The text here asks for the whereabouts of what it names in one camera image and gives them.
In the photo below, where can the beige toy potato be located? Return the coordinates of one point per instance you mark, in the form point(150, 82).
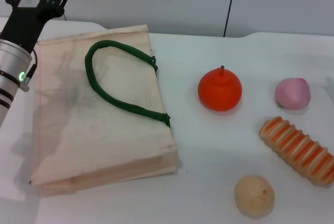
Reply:
point(254, 196)

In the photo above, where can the striped orange bread loaf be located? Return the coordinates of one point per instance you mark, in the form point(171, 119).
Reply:
point(297, 151)

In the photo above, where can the thin dark vertical rod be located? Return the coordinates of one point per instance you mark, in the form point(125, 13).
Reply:
point(229, 7)
point(64, 16)

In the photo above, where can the pink toy peach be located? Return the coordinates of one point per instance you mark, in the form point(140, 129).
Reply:
point(292, 94)

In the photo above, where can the orange toy pear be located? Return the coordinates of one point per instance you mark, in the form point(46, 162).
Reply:
point(219, 93)

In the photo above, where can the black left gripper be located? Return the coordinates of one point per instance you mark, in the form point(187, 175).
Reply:
point(26, 17)

